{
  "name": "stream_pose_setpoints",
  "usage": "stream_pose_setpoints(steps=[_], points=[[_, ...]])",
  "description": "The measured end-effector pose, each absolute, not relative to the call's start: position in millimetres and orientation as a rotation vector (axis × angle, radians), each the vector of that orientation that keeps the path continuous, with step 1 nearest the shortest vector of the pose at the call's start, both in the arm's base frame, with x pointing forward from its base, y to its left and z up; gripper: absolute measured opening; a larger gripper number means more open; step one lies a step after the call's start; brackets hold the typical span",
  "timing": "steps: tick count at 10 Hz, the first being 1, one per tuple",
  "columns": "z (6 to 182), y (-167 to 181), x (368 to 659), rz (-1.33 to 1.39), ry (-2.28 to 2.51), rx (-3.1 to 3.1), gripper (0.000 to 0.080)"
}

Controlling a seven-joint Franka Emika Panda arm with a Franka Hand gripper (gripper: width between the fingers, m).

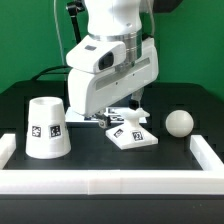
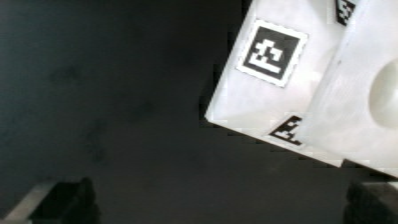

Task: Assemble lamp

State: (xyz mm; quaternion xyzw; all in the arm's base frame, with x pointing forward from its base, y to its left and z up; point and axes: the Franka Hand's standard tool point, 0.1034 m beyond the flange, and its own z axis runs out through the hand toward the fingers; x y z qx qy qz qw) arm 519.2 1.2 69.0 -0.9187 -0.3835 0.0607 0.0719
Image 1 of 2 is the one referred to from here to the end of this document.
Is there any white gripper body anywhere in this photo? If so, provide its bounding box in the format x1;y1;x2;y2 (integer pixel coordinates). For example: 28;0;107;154
68;38;158;117

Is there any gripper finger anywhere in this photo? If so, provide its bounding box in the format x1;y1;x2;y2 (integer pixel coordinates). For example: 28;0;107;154
96;114;110;128
129;89;144;110

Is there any white lamp base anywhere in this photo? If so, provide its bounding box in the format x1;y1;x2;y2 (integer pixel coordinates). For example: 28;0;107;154
106;108;158;150

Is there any white lamp bulb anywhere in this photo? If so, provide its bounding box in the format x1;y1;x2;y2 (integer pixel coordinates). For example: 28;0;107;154
165;110;194;138

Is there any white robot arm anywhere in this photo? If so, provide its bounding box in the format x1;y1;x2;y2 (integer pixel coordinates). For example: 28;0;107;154
66;0;158;128

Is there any white lamp shade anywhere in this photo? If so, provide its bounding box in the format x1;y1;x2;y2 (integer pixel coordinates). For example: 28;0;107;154
26;97;71;159

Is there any white marker sheet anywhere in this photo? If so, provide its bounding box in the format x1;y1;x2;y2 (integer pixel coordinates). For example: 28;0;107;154
65;107;150;124

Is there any white U-shaped fence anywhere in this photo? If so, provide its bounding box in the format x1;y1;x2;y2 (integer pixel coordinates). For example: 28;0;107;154
0;134;224;195

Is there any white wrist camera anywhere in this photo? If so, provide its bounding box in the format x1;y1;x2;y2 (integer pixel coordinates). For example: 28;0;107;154
66;35;126;73

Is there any black cable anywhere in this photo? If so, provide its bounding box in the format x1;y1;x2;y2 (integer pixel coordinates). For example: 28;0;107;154
30;65;73;82

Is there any white cable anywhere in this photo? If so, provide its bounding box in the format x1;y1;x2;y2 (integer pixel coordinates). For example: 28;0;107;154
53;0;66;67

